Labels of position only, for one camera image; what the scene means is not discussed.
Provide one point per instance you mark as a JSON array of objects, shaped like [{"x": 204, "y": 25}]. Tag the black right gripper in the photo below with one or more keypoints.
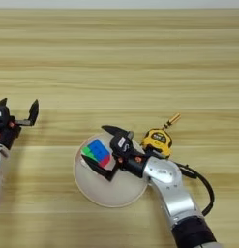
[{"x": 134, "y": 163}]

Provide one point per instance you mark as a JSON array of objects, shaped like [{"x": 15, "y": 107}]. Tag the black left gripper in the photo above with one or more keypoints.
[{"x": 8, "y": 134}]

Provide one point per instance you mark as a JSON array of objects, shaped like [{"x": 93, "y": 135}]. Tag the multicolour puzzle cube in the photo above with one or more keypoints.
[{"x": 98, "y": 151}]

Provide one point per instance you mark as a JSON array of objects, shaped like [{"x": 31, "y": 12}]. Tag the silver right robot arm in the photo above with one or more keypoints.
[{"x": 169, "y": 187}]

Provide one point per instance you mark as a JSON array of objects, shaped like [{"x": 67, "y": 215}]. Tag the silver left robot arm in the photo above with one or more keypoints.
[{"x": 0, "y": 161}]

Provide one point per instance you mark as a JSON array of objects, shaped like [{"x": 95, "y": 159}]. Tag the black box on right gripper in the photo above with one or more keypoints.
[{"x": 121, "y": 143}]

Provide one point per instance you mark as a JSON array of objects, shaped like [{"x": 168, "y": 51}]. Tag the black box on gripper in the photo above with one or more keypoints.
[
  {"x": 121, "y": 143},
  {"x": 1, "y": 114}
]

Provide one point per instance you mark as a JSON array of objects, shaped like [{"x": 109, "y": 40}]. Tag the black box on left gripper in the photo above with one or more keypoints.
[{"x": 1, "y": 114}]

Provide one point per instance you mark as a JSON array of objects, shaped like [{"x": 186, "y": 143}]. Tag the white round plate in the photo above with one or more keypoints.
[{"x": 117, "y": 190}]

